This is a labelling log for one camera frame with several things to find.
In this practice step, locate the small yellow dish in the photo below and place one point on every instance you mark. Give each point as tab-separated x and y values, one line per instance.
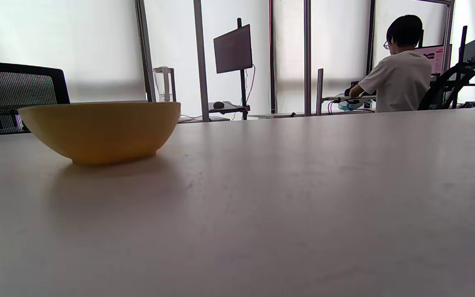
101	132

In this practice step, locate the black computer mouse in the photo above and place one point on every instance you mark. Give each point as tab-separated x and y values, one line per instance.
218	104

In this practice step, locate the black computer tower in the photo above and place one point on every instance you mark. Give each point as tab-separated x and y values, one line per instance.
243	90

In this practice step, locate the clear plastic pitcher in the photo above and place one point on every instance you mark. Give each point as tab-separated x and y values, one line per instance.
164	84

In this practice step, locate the dark monitor screen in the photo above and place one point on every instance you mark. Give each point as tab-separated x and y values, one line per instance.
233	49

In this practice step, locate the monitor with pink screen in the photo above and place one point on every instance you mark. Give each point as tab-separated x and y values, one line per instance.
435	57

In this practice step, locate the black mesh office chair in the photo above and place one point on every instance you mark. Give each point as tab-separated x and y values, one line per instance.
15	95

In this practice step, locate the aluminium frame post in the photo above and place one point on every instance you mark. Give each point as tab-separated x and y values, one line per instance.
201	62
146	49
307	53
448	29

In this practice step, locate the dark metal post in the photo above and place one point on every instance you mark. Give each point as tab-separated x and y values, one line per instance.
272	53

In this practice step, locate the short aluminium post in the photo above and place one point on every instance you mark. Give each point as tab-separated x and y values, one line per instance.
320	86

